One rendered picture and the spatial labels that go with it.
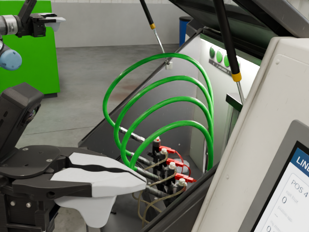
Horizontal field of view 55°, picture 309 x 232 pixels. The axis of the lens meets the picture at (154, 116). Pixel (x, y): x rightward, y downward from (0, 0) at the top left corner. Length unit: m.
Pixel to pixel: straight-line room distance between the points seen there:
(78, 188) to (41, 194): 0.03
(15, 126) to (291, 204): 0.41
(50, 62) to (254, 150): 3.83
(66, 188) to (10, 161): 0.08
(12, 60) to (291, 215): 1.02
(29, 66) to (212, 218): 3.76
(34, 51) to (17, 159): 3.88
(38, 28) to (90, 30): 6.09
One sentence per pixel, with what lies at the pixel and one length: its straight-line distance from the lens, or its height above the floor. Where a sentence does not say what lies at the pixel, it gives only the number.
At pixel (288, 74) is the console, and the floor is 1.50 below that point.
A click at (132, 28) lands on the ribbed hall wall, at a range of 7.68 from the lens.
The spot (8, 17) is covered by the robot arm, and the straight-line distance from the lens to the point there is 1.36.
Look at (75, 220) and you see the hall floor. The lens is 2.36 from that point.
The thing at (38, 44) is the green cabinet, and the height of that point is 0.77.
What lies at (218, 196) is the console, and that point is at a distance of 0.68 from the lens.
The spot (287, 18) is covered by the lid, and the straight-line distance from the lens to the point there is 0.61.
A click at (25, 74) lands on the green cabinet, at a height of 0.39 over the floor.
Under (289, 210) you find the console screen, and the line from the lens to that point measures 0.53.
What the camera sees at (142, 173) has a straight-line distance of 0.86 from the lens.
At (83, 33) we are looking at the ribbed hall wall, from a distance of 7.46.
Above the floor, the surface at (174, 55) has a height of 1.43.
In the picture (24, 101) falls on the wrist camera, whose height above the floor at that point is 1.53.
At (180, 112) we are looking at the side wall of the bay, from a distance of 1.37.
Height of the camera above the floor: 1.65
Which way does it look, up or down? 26 degrees down
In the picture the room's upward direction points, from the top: 3 degrees clockwise
